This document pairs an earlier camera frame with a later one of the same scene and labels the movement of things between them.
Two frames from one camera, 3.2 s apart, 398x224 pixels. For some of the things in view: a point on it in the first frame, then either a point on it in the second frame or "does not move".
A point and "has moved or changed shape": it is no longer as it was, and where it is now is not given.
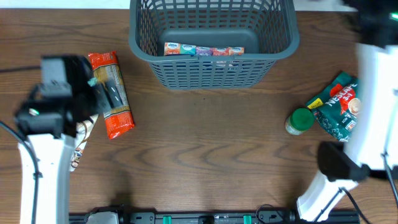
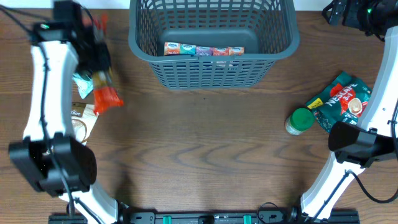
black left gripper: (106, 101) to (102, 59)
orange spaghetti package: (106, 66) has moved or changed shape
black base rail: (262, 216) does not move
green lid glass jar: (300, 121) does not move
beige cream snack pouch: (83, 129) does not move
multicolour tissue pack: (175, 48) does not move
